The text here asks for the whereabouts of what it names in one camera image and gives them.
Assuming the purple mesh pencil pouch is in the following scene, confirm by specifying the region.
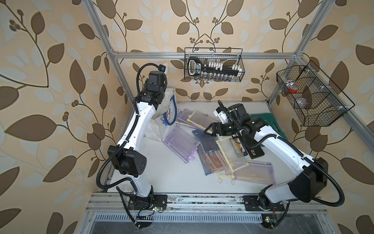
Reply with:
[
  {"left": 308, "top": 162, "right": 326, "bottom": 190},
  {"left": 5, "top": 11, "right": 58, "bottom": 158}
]
[{"left": 164, "top": 127, "right": 200, "bottom": 163}]

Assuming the black socket tool set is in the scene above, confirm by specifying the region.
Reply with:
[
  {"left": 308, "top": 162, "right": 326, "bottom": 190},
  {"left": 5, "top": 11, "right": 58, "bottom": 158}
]
[{"left": 185, "top": 57, "right": 245, "bottom": 77}]

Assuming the yellow trimmed mesh pouch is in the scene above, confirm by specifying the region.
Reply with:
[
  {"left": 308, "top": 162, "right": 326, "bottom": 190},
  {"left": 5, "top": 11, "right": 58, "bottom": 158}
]
[{"left": 216, "top": 136, "right": 249, "bottom": 173}]

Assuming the green plastic tool case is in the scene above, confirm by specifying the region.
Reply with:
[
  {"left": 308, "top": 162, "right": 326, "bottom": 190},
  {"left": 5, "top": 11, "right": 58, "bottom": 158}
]
[{"left": 249, "top": 113, "right": 288, "bottom": 140}]

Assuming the back wall wire basket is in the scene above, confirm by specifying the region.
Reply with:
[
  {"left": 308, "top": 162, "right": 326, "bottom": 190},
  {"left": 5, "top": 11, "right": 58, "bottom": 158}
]
[{"left": 184, "top": 47, "right": 245, "bottom": 82}]

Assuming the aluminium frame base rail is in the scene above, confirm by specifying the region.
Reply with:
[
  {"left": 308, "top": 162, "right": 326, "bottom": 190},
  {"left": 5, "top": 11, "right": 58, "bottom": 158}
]
[{"left": 86, "top": 193, "right": 328, "bottom": 224}]

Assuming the red item in basket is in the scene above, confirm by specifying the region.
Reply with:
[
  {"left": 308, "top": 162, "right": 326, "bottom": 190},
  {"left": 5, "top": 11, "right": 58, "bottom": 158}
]
[{"left": 285, "top": 82, "right": 299, "bottom": 94}]

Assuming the purple pouch rear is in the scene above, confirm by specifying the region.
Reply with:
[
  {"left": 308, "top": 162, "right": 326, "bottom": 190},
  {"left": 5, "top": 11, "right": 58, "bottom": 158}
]
[{"left": 176, "top": 109, "right": 196, "bottom": 129}]

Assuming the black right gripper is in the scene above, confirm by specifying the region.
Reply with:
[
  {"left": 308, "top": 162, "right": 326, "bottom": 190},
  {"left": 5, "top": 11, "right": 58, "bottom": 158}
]
[{"left": 204, "top": 121, "right": 241, "bottom": 137}]

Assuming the wall wire basket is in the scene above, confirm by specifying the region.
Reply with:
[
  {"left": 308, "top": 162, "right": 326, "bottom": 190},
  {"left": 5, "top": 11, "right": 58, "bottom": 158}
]
[
  {"left": 184, "top": 47, "right": 245, "bottom": 82},
  {"left": 277, "top": 60, "right": 355, "bottom": 127}
]

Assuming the yellow trimmed pouch rear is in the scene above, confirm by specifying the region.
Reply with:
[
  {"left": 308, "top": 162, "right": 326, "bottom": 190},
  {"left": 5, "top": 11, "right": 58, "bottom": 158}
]
[{"left": 187, "top": 110, "right": 218, "bottom": 131}]

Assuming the black yellow battery pack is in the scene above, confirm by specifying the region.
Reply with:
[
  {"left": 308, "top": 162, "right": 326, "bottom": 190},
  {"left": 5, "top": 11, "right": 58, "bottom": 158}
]
[{"left": 232, "top": 134, "right": 265, "bottom": 160}]

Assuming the right wall wire basket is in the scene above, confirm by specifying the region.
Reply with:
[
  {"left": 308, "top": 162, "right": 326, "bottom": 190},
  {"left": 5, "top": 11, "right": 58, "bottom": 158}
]
[{"left": 277, "top": 60, "right": 355, "bottom": 127}]

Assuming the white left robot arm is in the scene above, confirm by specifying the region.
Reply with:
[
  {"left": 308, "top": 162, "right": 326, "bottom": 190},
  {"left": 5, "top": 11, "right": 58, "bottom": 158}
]
[{"left": 96, "top": 68, "right": 167, "bottom": 209}]

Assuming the white canvas tote bag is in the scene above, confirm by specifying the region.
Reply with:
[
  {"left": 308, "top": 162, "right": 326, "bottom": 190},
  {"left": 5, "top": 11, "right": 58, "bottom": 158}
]
[{"left": 144, "top": 88, "right": 178, "bottom": 142}]

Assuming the purple pouch front right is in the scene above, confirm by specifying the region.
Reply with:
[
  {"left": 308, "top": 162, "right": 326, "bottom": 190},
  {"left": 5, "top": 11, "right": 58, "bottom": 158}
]
[{"left": 233, "top": 161, "right": 275, "bottom": 185}]

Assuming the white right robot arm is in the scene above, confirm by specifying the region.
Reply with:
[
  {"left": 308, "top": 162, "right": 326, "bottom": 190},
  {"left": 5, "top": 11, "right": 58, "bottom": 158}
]
[{"left": 204, "top": 101, "right": 345, "bottom": 210}]

